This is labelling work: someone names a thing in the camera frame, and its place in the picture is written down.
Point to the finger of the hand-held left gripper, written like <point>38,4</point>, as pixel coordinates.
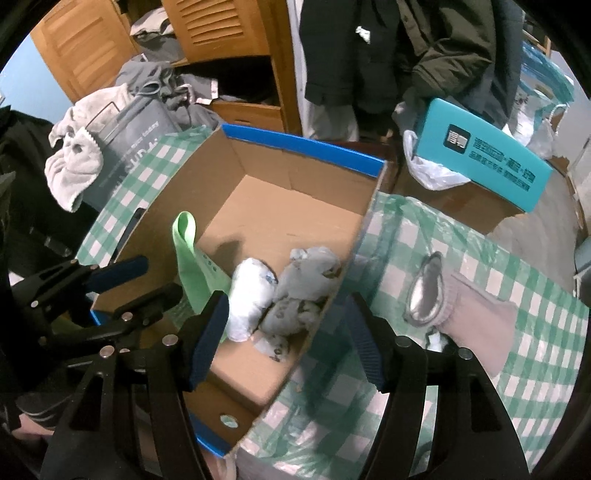
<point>147,302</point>
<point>115,272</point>

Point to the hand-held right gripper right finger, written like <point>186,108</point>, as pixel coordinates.
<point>364,341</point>

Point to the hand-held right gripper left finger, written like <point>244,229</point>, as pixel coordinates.
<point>207,341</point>

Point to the light blue sock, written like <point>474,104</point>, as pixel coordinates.
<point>249,300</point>

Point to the light green sock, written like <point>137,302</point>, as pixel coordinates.
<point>189,258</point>

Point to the grey sock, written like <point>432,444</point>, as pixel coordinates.
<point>304,277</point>

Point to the long pink knit sock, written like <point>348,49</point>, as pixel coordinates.
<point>475,314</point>

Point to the blue cardboard box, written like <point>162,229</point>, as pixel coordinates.
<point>277,203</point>

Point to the white towel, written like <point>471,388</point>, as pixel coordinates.
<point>74,157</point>

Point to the black cloth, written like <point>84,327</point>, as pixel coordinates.
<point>27,184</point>

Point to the grey printed bag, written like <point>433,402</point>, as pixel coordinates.
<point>134,134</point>

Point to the green checked plastic tablecloth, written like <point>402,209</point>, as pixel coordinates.
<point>508,258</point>

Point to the brown cardboard box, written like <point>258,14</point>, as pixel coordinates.
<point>461,203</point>

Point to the white plastic bag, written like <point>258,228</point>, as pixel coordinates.
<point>434,173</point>

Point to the grey hoodie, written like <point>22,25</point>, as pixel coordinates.
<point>152,78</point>

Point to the wooden wardrobe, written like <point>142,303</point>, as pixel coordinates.
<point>249,115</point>

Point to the long white garment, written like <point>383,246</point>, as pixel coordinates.
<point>332,124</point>

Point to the teal printed box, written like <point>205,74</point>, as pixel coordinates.
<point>485,152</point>

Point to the wooden louvered wardrobe door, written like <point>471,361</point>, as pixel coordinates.
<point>87,46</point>
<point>217,27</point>

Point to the grey folded clothes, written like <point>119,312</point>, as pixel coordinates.
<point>157,41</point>

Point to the black jacket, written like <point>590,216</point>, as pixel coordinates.
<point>351,60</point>

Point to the dark blue jacket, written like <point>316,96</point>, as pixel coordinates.
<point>508,69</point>

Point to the olive green jacket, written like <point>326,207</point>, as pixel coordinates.
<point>452,46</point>

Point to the clear storage bag blue top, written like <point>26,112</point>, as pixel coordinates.
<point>545,83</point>

